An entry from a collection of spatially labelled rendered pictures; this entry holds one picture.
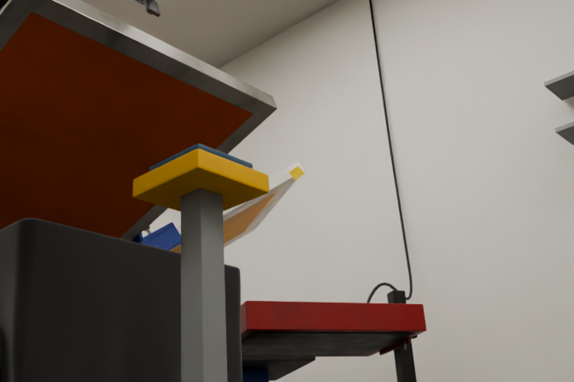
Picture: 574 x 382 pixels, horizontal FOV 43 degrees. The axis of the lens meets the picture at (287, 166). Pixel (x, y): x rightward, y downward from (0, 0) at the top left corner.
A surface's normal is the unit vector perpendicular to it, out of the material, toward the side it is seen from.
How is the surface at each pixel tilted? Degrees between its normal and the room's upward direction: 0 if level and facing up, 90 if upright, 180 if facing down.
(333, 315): 90
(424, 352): 90
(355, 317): 90
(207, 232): 90
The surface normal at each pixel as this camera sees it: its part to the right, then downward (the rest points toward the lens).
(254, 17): 0.06, 0.91
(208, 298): 0.75, -0.32
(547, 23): -0.66, -0.27
